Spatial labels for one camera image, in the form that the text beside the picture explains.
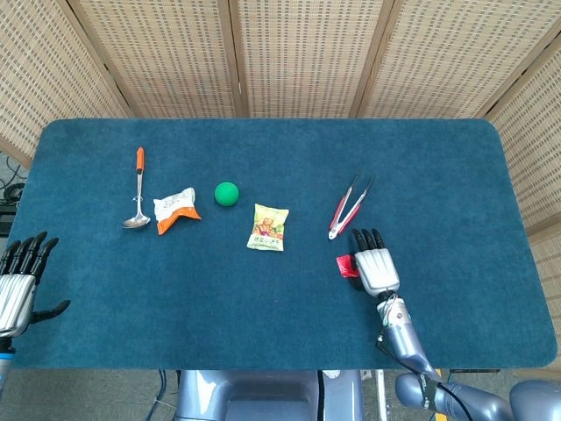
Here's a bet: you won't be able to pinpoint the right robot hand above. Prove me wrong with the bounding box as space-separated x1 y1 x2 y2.
348 226 402 296

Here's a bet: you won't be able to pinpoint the green yellow snack bag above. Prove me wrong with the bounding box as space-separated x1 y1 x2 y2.
245 203 290 253

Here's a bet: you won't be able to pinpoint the blue carpet table mat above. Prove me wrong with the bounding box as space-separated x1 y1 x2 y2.
7 117 558 372

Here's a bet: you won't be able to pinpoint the orange handled metal ladle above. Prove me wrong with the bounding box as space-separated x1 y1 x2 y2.
121 146 152 230

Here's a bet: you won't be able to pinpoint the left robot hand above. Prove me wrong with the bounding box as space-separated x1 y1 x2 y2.
0 231 72 339

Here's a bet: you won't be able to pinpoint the red handled metal tongs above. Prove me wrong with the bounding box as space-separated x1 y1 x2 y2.
328 174 377 241

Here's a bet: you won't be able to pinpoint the green ball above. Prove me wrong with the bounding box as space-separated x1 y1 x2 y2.
213 181 240 207

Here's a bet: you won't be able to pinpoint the orange white snack bag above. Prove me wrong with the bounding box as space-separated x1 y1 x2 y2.
153 187 202 237

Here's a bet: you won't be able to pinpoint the woven rattan folding screen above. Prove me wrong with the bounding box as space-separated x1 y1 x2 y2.
0 0 561 306

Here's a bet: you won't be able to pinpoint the grey blue robot torso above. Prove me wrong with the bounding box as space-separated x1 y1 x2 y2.
174 369 365 421

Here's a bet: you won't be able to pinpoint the black cables on floor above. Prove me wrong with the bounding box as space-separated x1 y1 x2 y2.
0 151 28 238

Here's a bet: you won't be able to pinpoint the small red object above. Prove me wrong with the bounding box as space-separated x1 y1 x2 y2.
335 253 360 280

